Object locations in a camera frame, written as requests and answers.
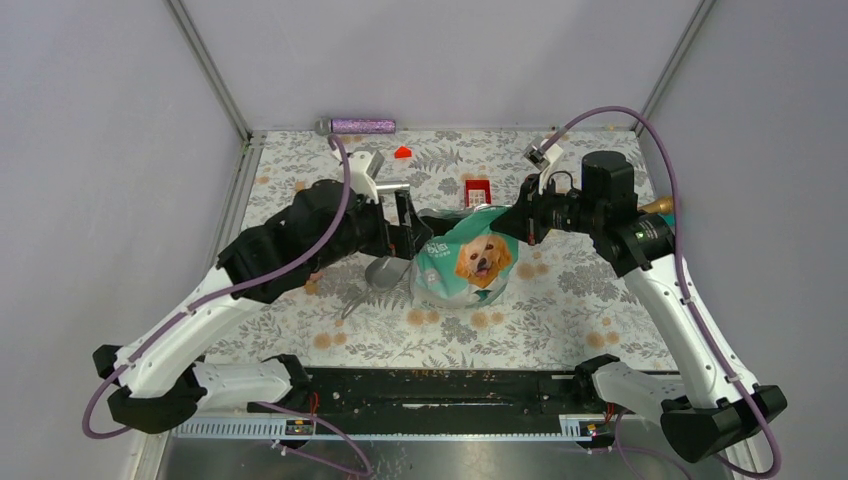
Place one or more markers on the silver toy microphone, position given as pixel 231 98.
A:
pixel 388 187

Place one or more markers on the silver metal scoop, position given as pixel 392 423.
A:
pixel 381 275

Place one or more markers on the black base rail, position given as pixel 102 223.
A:
pixel 442 403

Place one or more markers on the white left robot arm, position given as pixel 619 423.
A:
pixel 163 379

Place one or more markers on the gold toy microphone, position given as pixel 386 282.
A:
pixel 661 206

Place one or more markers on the floral patterned table mat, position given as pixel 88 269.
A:
pixel 562 305

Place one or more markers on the red house-shaped block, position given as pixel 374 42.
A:
pixel 403 153

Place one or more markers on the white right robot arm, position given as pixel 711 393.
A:
pixel 720 402

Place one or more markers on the green pet food bag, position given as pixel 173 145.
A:
pixel 466 264

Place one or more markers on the purple glitter toy microphone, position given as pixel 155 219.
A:
pixel 354 126

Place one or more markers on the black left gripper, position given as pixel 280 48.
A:
pixel 404 239

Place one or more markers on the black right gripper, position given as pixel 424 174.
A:
pixel 527 222

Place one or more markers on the red toy block tray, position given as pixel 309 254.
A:
pixel 477 192

